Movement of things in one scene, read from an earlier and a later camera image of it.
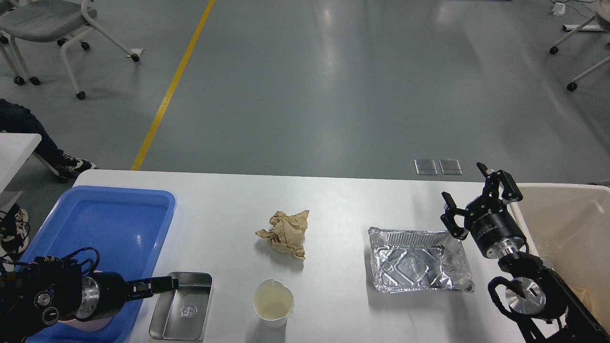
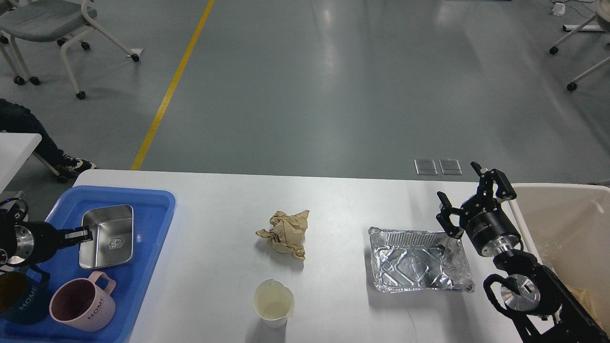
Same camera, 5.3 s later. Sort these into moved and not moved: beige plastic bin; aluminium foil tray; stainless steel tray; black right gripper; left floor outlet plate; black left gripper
Moved: black left gripper; stainless steel tray
Not moved: left floor outlet plate; black right gripper; beige plastic bin; aluminium foil tray
